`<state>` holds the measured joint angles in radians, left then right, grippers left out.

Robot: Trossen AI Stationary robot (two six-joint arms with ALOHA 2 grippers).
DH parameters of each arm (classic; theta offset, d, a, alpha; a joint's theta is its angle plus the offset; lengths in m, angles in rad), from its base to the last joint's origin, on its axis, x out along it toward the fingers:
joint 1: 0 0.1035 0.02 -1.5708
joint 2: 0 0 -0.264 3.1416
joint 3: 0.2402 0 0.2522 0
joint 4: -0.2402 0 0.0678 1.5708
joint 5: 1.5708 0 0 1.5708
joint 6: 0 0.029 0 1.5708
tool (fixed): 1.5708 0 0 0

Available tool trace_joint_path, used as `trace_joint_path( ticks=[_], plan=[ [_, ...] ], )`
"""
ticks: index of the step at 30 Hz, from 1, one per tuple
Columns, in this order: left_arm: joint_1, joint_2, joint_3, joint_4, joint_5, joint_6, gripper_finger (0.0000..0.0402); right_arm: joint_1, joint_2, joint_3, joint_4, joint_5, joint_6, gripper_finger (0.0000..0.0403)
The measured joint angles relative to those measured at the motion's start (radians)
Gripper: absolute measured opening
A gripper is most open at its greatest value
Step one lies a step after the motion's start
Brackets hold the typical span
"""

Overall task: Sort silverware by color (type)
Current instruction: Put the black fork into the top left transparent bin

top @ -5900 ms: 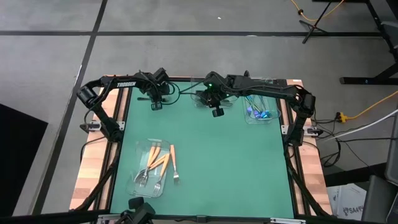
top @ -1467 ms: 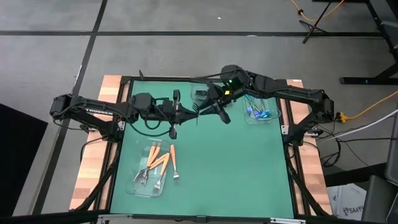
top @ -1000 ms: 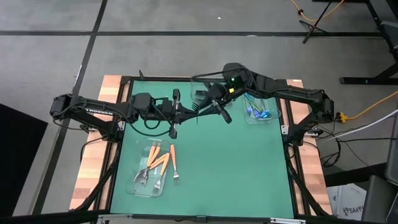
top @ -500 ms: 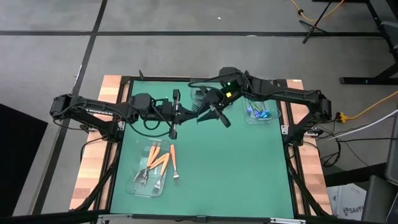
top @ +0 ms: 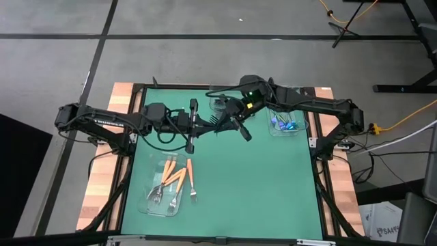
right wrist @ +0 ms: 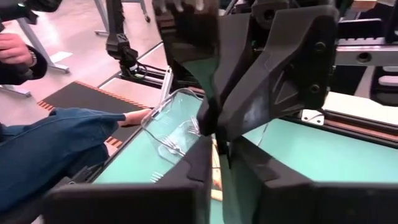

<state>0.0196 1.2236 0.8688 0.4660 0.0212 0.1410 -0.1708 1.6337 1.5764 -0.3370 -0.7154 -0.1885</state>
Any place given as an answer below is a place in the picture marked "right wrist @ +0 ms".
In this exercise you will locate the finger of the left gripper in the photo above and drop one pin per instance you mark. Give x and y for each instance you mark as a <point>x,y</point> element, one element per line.
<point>295,62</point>
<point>189,31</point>

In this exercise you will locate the black floor mat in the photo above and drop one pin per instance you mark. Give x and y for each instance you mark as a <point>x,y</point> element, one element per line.
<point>81,96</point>

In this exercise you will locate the person's hand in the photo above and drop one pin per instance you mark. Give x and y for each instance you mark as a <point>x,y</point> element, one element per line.
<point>14,49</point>

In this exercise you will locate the black device with light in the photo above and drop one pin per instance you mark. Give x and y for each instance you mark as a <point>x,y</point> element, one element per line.
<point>31,7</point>

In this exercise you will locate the grey desk leg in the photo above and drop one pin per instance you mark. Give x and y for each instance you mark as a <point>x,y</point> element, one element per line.
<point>40,49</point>
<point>102,18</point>

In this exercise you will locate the silver mounting bracket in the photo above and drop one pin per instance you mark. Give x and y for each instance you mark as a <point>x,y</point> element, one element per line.
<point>312,117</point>

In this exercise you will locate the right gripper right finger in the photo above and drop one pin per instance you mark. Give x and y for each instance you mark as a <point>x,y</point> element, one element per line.
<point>311,205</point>

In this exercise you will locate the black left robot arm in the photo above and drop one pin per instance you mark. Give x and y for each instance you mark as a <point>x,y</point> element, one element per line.
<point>119,40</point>

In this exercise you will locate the clear plastic bin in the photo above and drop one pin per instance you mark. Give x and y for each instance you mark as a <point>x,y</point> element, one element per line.
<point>168,118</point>

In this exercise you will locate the person's forearm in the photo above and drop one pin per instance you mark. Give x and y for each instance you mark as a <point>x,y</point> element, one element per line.
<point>18,74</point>

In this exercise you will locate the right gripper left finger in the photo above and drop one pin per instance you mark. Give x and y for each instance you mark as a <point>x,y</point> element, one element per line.
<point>124,205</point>

